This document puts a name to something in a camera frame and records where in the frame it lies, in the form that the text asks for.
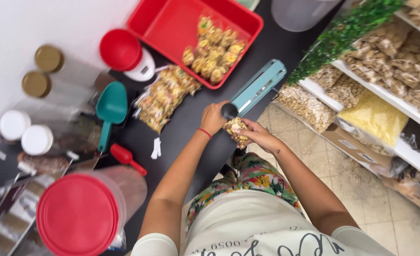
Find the person's right hand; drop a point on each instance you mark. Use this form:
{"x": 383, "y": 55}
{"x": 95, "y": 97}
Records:
{"x": 261, "y": 137}

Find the person's left hand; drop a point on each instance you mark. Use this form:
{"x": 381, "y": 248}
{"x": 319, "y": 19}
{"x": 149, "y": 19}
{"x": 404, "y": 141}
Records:
{"x": 211, "y": 119}

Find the person's right fingers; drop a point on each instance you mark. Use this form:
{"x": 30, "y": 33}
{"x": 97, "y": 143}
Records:
{"x": 243, "y": 124}

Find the person's left fingers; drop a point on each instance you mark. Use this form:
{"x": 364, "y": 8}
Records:
{"x": 218, "y": 105}

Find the clear snack packet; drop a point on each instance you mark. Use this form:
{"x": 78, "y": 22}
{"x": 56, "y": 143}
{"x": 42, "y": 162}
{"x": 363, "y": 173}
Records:
{"x": 235, "y": 128}

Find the teal heat sealer machine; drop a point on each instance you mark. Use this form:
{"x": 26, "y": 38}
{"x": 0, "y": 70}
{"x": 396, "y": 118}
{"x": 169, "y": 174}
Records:
{"x": 258, "y": 87}

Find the pile of packed snack bags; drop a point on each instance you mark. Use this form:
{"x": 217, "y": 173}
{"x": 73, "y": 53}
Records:
{"x": 165, "y": 96}

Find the heap of loose yellow snacks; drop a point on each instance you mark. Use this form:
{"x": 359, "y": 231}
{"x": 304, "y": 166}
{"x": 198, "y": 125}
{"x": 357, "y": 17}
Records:
{"x": 215, "y": 51}

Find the person's floral trousers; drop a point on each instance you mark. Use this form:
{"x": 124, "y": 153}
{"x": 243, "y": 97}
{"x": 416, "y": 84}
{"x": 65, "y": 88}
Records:
{"x": 256, "y": 177}

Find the white paper strips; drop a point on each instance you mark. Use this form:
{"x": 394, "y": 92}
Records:
{"x": 156, "y": 148}

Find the red plastic tray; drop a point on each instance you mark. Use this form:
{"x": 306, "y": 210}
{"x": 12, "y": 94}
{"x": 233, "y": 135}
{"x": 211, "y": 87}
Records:
{"x": 167, "y": 32}

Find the person's white printed shirt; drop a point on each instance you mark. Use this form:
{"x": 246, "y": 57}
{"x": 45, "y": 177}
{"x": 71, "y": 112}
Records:
{"x": 252, "y": 227}

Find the small red plastic scoop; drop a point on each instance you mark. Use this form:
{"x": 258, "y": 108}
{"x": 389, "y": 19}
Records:
{"x": 124, "y": 156}

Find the white jar with red lid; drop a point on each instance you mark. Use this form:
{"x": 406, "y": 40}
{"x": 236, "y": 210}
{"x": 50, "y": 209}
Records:
{"x": 124, "y": 53}

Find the teal plastic scoop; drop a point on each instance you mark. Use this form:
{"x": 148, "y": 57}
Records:
{"x": 111, "y": 106}

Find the clear plastic tub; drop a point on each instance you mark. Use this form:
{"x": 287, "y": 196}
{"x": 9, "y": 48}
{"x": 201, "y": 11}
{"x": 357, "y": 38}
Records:
{"x": 299, "y": 12}

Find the green artificial leaf garland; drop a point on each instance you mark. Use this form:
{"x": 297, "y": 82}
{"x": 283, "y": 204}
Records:
{"x": 341, "y": 33}

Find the white shelf with snack bags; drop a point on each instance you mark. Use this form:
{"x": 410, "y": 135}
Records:
{"x": 384, "y": 89}

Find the clear jar with gold lid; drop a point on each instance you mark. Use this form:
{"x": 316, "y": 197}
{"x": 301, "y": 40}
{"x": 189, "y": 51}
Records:
{"x": 50, "y": 58}
{"x": 36, "y": 84}

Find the large clear container red lid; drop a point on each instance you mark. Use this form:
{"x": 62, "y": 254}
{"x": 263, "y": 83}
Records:
{"x": 78, "y": 213}

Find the clear jar of brown spice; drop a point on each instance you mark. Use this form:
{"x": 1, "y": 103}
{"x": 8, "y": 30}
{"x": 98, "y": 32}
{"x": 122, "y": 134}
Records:
{"x": 44, "y": 163}

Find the clear jar with white lid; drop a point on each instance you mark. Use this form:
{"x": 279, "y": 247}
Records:
{"x": 14, "y": 124}
{"x": 37, "y": 139}

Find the black printed cardboard box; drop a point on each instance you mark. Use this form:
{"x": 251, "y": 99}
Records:
{"x": 3, "y": 167}

